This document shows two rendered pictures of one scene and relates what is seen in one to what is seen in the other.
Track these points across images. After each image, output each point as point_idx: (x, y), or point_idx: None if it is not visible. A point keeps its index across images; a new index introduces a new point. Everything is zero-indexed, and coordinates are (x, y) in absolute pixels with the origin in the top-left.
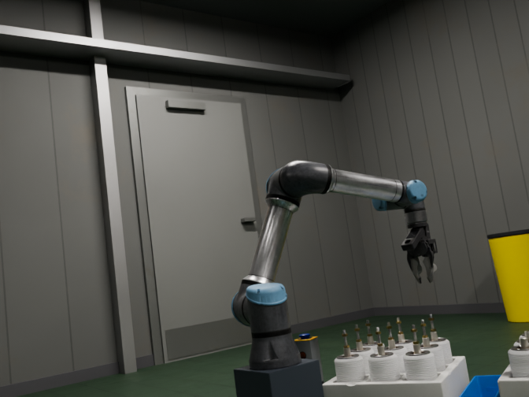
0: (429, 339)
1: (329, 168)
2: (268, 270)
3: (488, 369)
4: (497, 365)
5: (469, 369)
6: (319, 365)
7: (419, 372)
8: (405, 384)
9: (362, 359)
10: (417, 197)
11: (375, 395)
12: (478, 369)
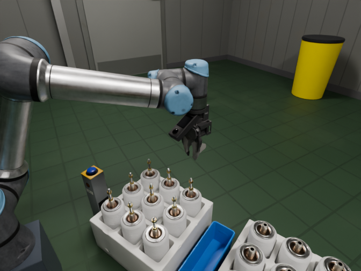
0: (187, 190)
1: (33, 73)
2: (4, 163)
3: (249, 162)
4: (258, 156)
5: (238, 156)
6: (104, 188)
7: (150, 252)
8: (136, 257)
9: (122, 209)
10: (176, 113)
11: (118, 247)
12: (243, 159)
